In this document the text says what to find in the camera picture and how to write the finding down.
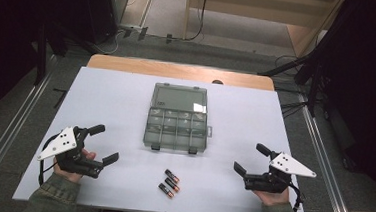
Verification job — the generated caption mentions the person's left hand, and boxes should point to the person's left hand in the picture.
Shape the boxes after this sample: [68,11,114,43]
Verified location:
[50,146,98,185]

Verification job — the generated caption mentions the dark curtain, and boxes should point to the dark curtain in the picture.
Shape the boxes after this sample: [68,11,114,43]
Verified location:
[302,0,376,212]
[0,0,84,133]

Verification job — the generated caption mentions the black tripod stand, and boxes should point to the black tripod stand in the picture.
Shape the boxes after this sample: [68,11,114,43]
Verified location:
[255,40,336,119]

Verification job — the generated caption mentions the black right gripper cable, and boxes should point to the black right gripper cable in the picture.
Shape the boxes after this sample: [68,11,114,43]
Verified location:
[287,181,306,212]

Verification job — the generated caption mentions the metal floor rail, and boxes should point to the metal floor rail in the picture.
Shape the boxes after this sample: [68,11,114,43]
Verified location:
[289,93,369,212]
[0,51,59,207]

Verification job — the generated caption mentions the black and copper battery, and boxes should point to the black and copper battery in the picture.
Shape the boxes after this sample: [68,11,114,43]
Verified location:
[157,182,176,199]
[164,169,182,184]
[163,177,182,194]

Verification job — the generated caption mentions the light wooden frame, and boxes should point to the light wooden frame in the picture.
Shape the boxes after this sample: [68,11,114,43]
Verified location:
[181,0,347,62]

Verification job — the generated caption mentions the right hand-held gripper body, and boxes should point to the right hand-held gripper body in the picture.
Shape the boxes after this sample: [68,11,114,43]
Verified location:
[242,148,319,197]

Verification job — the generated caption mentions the black hanging cable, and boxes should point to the black hanging cable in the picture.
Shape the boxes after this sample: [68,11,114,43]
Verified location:
[171,0,208,45]

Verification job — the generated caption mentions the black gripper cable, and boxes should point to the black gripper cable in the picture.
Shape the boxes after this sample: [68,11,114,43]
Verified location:
[37,133,60,188]
[287,181,306,212]

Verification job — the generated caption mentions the white floor cable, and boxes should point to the white floor cable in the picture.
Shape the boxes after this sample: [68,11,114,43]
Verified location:
[92,27,126,56]

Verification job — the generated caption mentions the black floor cables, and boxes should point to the black floor cables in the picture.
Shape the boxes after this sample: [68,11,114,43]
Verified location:
[270,86,312,122]

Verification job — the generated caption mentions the wooden table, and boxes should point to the wooden table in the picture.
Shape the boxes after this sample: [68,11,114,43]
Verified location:
[86,53,277,92]

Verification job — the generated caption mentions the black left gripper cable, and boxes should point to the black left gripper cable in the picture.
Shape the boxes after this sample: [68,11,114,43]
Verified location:
[37,133,60,188]

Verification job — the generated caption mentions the person's right hand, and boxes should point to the person's right hand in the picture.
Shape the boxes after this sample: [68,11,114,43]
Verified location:
[252,185,292,208]

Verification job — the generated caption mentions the white table cover board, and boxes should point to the white table cover board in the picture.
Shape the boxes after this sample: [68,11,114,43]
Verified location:
[12,61,317,212]

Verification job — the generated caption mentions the clear plastic organizer box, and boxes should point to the clear plastic organizer box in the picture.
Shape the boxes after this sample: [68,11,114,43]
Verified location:
[142,81,217,157]

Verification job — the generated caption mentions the black tape strip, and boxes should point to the black tape strip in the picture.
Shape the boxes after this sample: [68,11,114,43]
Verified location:
[50,87,69,111]

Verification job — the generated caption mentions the dark cabinet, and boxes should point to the dark cabinet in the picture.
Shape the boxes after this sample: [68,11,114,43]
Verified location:
[76,0,129,47]

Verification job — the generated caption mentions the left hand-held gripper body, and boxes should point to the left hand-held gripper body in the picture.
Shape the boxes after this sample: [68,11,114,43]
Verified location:
[36,124,107,180]

